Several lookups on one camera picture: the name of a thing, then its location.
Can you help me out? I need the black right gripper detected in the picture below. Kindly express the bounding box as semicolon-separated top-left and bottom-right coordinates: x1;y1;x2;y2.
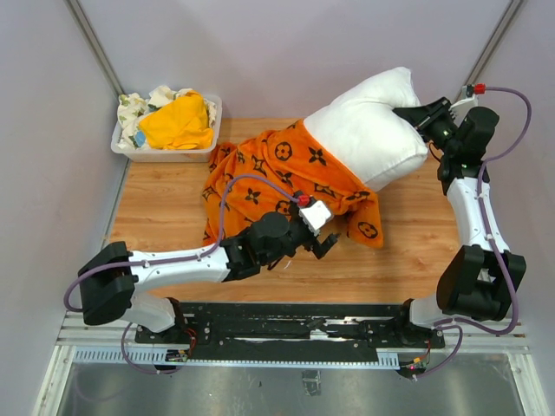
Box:
393;97;460;155

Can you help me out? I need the white pillow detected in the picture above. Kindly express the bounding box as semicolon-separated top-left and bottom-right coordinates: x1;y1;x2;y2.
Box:
304;67;428;192

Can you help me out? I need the orange monogram pillowcase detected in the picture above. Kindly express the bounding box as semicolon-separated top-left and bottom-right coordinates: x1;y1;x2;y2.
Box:
201;120;384;248

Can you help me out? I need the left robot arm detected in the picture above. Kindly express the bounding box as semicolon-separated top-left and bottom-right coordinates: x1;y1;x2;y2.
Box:
78;212;338;343

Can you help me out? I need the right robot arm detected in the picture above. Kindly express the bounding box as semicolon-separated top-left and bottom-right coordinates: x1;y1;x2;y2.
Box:
392;98;526;347

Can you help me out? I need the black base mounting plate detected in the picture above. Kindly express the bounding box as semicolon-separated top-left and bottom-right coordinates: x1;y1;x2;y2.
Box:
134;302;445;358

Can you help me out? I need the white plastic bin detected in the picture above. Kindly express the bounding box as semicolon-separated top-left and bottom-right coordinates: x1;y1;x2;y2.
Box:
111;85;223;163

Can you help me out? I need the yellow cloth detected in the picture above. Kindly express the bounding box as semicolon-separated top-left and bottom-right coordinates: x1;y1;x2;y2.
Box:
139;90;214;150

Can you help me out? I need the floral patterned cloth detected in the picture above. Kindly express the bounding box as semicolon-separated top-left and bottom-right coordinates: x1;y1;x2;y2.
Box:
116;86;217;151

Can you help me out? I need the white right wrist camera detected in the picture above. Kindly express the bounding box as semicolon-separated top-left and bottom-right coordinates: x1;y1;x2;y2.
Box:
450;84;478;125

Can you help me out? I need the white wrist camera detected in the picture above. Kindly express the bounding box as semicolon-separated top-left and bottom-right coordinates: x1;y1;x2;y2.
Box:
450;84;478;125
299;200;334;237

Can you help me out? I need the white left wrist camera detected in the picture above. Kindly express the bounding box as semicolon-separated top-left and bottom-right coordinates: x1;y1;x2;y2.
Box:
299;200;334;237

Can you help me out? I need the right aluminium frame post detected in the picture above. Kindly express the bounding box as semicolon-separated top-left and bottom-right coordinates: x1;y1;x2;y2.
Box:
462;0;527;85

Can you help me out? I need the aluminium frame post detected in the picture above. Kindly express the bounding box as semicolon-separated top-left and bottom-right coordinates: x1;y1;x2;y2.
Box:
462;0;527;85
63;0;124;97

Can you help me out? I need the slotted aluminium cable rail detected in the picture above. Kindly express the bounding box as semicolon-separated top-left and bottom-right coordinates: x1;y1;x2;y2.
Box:
73;347;401;370

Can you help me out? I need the left aluminium frame post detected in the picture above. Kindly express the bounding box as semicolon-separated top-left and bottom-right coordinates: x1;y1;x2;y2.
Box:
63;0;124;97

